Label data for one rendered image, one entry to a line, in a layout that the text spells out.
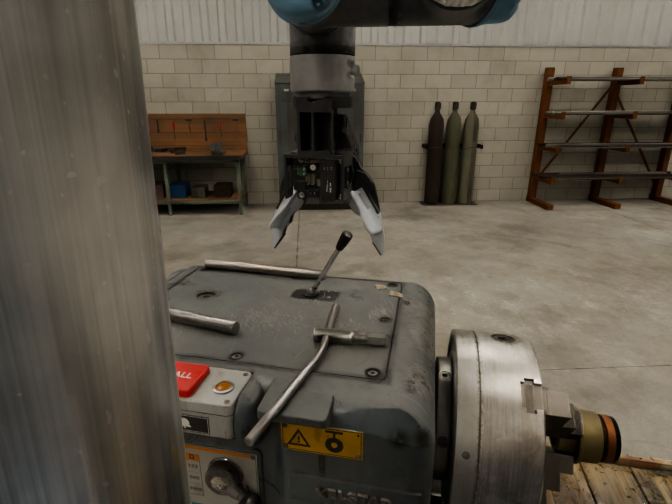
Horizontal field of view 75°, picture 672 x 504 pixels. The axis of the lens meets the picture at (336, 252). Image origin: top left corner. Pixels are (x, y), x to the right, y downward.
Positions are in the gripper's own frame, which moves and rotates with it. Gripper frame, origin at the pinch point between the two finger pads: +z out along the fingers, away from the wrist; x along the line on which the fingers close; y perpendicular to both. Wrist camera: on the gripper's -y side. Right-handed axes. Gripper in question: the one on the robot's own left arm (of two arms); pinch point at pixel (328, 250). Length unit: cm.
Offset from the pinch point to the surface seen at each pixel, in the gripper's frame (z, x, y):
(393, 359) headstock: 16.7, 9.6, -1.1
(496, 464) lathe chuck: 29.4, 25.0, 3.0
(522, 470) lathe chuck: 29.7, 28.5, 3.1
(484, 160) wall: 75, 101, -716
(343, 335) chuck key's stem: 15.0, 1.6, -3.4
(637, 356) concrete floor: 142, 157, -235
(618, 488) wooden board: 54, 54, -22
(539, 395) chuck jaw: 21.7, 31.1, -3.7
